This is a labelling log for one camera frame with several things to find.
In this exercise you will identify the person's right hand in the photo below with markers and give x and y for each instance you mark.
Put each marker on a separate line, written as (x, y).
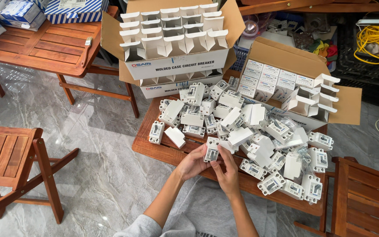
(229, 177)

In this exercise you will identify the person's left hand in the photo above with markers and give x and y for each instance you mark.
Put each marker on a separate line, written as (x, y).
(191, 164)

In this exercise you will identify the white circuit breaker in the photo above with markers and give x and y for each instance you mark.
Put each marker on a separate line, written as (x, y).
(211, 149)

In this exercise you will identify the low wooden slat table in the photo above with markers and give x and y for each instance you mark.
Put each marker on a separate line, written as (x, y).
(163, 151)

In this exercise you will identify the person's grey trousers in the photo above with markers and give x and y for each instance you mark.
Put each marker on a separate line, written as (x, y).
(209, 207)

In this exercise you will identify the pile of white breakers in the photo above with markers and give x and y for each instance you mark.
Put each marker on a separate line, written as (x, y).
(258, 131)

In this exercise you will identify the clear bags of screws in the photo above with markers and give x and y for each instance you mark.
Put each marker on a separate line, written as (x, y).
(303, 154)

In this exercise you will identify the flat white-sided cardboard carton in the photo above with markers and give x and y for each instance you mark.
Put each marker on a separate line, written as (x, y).
(173, 87)

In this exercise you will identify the person's grey sleeve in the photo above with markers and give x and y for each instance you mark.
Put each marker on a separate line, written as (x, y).
(143, 228)

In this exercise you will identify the large open cardboard carton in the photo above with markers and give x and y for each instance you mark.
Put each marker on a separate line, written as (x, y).
(176, 64)

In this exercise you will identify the block of closed white boxes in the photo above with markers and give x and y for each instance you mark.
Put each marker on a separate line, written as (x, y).
(268, 82)

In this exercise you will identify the cluster of open white boxes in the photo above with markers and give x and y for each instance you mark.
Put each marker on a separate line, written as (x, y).
(314, 98)

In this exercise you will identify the blue plastic basket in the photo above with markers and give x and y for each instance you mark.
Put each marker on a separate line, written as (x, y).
(240, 57)

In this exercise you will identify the rows of open white boxes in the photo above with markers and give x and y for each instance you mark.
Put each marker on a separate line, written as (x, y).
(176, 33)

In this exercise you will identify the tilted open cardboard carton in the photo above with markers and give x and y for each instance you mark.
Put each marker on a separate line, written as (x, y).
(344, 105)

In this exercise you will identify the wooden folding chair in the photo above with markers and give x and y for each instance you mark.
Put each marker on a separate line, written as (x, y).
(364, 197)
(8, 154)

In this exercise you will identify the heap of parts and cloths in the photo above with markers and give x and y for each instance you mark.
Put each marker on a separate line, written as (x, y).
(294, 33)

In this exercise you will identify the black plastic crate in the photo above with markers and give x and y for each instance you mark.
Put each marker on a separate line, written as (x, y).
(367, 70)

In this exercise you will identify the wooden slat side table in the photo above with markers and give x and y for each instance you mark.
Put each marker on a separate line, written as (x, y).
(54, 46)

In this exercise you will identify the blue white striped box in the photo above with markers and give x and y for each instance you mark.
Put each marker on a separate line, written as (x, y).
(77, 13)

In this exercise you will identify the white light tube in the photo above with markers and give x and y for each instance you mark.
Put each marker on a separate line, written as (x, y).
(377, 21)

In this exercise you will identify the heap of blue white boxes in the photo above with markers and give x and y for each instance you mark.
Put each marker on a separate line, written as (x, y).
(8, 16)

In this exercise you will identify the wooden furniture frame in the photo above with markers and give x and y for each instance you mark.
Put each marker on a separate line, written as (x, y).
(294, 6)

